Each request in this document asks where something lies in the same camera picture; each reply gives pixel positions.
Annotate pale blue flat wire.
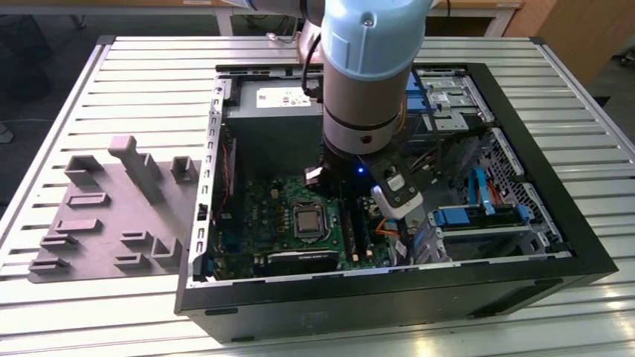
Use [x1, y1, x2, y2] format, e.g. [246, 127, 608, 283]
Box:
[409, 227, 428, 262]

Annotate CPU socket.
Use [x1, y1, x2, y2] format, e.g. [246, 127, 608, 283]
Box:
[288, 199, 333, 245]

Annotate metal disk bay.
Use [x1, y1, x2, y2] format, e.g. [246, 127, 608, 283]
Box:
[425, 205, 552, 265]

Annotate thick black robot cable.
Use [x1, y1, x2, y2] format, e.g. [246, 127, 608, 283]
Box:
[300, 35, 324, 103]

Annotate black graphics card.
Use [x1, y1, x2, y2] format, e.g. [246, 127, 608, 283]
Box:
[251, 248, 341, 278]

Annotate metal socket cover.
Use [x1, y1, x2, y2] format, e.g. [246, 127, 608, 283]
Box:
[290, 202, 329, 242]

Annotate green motherboard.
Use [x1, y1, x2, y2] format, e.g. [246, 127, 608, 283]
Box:
[211, 173, 397, 278]

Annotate metal drive cage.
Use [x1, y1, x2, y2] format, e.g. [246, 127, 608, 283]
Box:
[410, 68, 497, 157]

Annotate grey plastic parts rack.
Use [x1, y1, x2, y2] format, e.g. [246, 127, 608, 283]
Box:
[26, 134, 209, 284]

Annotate brown wooden cabinet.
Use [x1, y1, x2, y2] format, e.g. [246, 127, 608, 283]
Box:
[502, 0, 635, 86]

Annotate silver CPU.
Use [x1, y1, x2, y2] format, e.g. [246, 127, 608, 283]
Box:
[296, 212, 322, 232]

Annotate hard disk in blue carrier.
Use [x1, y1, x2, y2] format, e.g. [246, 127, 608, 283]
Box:
[428, 205, 532, 234]

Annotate thin red wire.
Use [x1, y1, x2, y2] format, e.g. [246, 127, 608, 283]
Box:
[219, 138, 237, 198]

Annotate orange wires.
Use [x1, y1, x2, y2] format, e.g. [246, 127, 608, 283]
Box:
[374, 217, 400, 238]

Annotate wire locking lever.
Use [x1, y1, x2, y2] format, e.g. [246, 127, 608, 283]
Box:
[320, 203, 334, 243]

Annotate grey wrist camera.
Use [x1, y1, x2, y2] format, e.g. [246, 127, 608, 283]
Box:
[358, 154, 425, 219]

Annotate grey power supply unit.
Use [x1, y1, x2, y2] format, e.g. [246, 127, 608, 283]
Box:
[219, 77, 326, 178]

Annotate blue plastic bay bracket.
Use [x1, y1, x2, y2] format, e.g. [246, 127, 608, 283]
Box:
[404, 84, 440, 115]

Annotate black open PC case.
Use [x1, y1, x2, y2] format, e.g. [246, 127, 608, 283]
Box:
[171, 62, 620, 344]

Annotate blue looped disk wire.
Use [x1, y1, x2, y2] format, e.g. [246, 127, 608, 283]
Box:
[466, 167, 497, 216]

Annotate black cable bundle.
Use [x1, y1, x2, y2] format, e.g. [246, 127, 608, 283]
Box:
[405, 128, 492, 176]

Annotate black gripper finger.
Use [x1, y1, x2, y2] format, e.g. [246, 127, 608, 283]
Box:
[301, 166, 349, 209]

